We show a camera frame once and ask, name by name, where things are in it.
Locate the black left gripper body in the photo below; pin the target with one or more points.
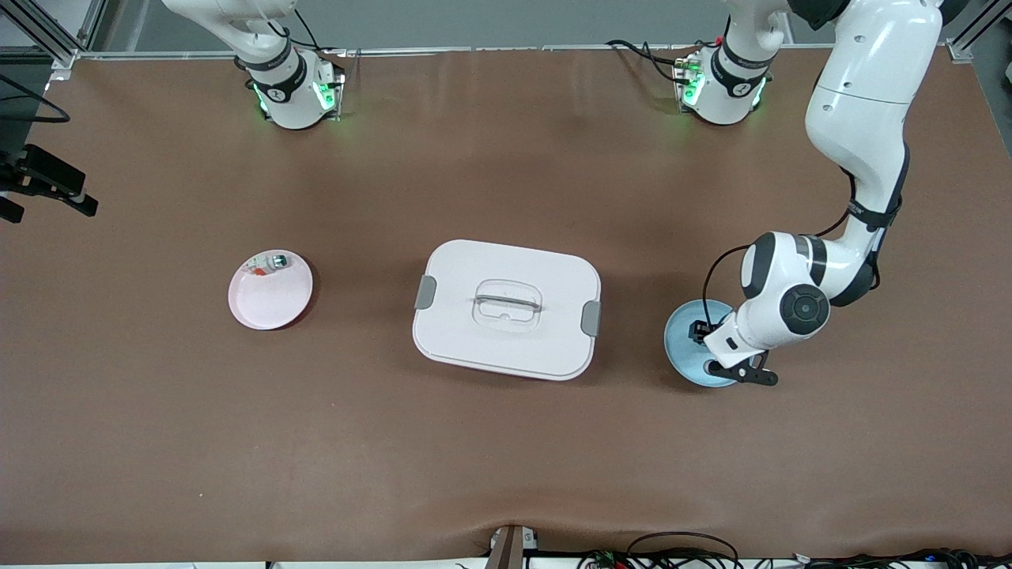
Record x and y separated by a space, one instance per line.
700 331

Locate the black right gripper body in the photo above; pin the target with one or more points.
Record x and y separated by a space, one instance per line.
39 175

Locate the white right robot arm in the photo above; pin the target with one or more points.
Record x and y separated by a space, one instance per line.
288 95

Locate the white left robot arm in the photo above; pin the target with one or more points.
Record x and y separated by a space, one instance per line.
862 103

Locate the light blue round plate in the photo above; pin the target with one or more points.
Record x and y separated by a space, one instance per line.
686 356

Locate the grey box latch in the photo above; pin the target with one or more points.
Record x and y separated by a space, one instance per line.
590 318
425 292

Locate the white lidded storage box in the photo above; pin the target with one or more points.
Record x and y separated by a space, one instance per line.
506 348

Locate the pink round plate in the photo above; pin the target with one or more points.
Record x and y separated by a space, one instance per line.
269 304

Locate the aluminium frame corner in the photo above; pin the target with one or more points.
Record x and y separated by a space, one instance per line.
43 28
961 49

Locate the green push-button switch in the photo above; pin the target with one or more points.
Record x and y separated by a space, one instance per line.
273 261

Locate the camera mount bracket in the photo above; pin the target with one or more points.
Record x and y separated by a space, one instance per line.
506 549

